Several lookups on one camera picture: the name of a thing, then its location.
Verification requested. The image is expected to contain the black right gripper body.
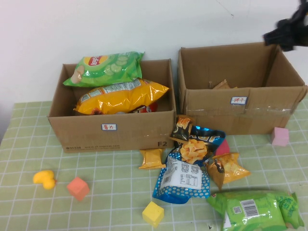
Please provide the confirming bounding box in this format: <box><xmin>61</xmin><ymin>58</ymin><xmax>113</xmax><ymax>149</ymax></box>
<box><xmin>280</xmin><ymin>14</ymin><xmax>308</xmax><ymax>51</ymax></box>

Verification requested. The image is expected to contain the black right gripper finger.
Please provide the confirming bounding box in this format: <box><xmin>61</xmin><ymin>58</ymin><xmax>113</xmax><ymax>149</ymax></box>
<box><xmin>263</xmin><ymin>30</ymin><xmax>282</xmax><ymax>47</ymax></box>
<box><xmin>275</xmin><ymin>19</ymin><xmax>293</xmax><ymax>29</ymax></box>

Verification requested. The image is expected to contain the brown biscuit package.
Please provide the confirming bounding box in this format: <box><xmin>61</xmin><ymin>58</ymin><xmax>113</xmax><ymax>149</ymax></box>
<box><xmin>211</xmin><ymin>79</ymin><xmax>231</xmax><ymax>90</ymax></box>

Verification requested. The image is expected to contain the small black orange snack pack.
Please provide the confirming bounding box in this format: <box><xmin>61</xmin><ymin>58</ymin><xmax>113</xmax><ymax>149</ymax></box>
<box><xmin>169</xmin><ymin>115</ymin><xmax>195</xmax><ymax>142</ymax></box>

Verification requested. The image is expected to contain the red snack pack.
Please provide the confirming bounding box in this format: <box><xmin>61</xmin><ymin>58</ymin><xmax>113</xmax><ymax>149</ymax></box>
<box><xmin>131</xmin><ymin>102</ymin><xmax>159</xmax><ymax>114</ymax></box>

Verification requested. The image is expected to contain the small yellow snack pack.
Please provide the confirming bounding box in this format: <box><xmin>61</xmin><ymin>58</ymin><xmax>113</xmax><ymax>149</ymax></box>
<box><xmin>138</xmin><ymin>148</ymin><xmax>167</xmax><ymax>170</ymax></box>

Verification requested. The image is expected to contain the large green snack bag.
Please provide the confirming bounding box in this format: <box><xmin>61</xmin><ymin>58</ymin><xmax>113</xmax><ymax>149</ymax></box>
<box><xmin>206</xmin><ymin>190</ymin><xmax>305</xmax><ymax>231</ymax></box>

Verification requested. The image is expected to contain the blue polka dot snack bag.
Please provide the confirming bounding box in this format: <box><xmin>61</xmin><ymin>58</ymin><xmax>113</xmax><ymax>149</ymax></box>
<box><xmin>153</xmin><ymin>155</ymin><xmax>211</xmax><ymax>205</ymax></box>

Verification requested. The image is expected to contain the large taped cardboard box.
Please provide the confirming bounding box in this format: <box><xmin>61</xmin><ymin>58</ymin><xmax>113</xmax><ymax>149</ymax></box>
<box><xmin>177</xmin><ymin>40</ymin><xmax>308</xmax><ymax>136</ymax></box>

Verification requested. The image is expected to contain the pink foam cube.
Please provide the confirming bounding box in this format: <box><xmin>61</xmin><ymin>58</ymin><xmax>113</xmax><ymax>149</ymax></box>
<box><xmin>271</xmin><ymin>127</ymin><xmax>290</xmax><ymax>147</ymax></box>

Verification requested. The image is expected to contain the dark blue chip bag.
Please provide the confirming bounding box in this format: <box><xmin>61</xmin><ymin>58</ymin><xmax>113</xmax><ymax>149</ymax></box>
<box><xmin>169</xmin><ymin>125</ymin><xmax>227</xmax><ymax>167</ymax></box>

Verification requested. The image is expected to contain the red foam block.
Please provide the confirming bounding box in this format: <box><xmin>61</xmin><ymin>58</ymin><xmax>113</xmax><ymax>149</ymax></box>
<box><xmin>214</xmin><ymin>139</ymin><xmax>231</xmax><ymax>157</ymax></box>

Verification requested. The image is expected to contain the yellow chip bag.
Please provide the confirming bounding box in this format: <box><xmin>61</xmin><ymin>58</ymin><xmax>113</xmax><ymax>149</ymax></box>
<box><xmin>73</xmin><ymin>78</ymin><xmax>170</xmax><ymax>116</ymax></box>

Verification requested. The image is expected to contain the green Lay's chip bag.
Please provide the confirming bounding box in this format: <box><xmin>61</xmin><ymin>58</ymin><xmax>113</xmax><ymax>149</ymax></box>
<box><xmin>63</xmin><ymin>51</ymin><xmax>145</xmax><ymax>88</ymax></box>

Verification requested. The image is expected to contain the cardboard box with F2 print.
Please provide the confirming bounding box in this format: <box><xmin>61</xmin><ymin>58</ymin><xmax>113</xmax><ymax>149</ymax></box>
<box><xmin>47</xmin><ymin>59</ymin><xmax>178</xmax><ymax>154</ymax></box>

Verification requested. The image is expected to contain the yellow foam cube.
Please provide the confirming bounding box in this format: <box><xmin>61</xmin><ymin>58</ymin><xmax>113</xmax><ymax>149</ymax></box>
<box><xmin>141</xmin><ymin>201</ymin><xmax>165</xmax><ymax>228</ymax></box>

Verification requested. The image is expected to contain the green checked tablecloth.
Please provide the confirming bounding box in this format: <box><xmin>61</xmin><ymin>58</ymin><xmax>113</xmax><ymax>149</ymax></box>
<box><xmin>0</xmin><ymin>95</ymin><xmax>308</xmax><ymax>231</ymax></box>

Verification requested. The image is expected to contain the orange foam cube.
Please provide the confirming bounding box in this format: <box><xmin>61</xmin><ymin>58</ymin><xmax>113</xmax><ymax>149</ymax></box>
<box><xmin>66</xmin><ymin>177</ymin><xmax>90</xmax><ymax>202</ymax></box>

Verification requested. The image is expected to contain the yellow rubber duck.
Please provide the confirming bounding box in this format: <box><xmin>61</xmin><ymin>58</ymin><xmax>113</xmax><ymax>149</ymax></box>
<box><xmin>33</xmin><ymin>170</ymin><xmax>58</xmax><ymax>191</ymax></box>

